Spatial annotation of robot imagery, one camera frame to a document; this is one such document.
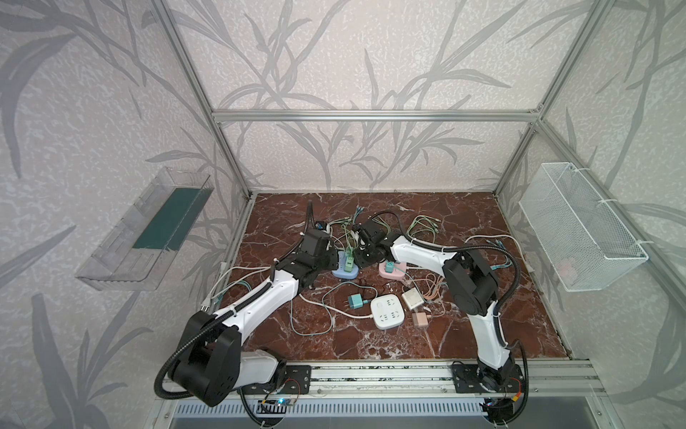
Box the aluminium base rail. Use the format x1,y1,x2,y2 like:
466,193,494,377
197,360,607,400

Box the blue power strip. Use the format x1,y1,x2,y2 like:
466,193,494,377
332,264,359,281

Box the pink charging cable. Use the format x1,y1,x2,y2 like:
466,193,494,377
420,275,448,304

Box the green cable bundle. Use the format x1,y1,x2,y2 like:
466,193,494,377
404,213,441,248
326,206,366,253

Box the pink power strip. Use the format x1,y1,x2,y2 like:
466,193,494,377
378,261,407,281

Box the white power strip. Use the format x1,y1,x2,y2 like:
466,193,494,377
370,294,405,331

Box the teal charger plug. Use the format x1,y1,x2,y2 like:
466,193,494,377
348,293,370,309

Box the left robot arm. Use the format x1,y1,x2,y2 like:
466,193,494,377
154,229,338,407

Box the green cable bundle centre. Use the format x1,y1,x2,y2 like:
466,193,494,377
326,206,366,253

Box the pink charger plug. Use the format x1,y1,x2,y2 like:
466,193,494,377
412,312,429,328

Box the clear plastic tray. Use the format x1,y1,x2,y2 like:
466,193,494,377
75,167,214,291

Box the white charger plug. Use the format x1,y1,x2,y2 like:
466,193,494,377
401,288,425,311

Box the teal charging cable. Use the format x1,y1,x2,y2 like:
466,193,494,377
484,238,513,272

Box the green cable bundle right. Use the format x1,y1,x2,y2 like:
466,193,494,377
404,213,441,248

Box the white wire basket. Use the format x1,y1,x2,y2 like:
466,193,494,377
519,162,648,292

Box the green charger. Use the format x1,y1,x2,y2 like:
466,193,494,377
344,247,355,273

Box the white power cord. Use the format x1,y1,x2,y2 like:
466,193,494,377
200,265,379,338

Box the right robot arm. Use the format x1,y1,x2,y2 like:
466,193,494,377
352,219,522,391

